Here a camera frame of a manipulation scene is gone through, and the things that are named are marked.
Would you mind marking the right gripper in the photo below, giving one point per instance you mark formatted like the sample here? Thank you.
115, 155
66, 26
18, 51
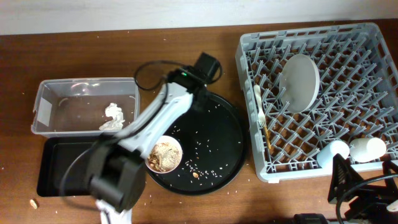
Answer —
374, 197

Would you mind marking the white paper cup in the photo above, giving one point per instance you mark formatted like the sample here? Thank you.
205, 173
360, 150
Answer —
367, 149

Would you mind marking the light blue cup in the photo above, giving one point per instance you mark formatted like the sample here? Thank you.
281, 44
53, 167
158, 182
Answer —
325, 156

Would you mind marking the wooden chopstick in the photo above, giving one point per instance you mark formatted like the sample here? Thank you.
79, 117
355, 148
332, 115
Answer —
267, 136

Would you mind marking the grey plate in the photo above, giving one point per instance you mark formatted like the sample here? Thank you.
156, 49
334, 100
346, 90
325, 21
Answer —
301, 82

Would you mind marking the white plastic fork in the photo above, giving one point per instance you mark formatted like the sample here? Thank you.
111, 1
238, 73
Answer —
261, 115

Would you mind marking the pink bowl of food scraps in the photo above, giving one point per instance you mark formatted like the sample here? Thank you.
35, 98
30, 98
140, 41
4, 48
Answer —
165, 156

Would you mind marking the white napkin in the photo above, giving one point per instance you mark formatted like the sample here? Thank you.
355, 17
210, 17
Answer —
117, 118

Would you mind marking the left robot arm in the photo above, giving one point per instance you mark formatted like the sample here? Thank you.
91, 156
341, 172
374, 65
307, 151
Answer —
116, 171

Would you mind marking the grey dishwasher rack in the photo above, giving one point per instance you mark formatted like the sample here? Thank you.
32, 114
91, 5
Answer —
357, 97

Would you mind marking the round black tray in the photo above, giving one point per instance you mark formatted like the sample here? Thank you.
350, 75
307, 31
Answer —
214, 142

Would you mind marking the clear plastic bin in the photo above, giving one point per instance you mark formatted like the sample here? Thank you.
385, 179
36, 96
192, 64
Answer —
77, 106

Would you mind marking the black plastic bin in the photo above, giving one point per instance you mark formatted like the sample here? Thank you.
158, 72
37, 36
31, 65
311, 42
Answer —
57, 156

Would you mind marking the nut shell left edge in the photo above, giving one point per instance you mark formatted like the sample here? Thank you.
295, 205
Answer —
33, 203

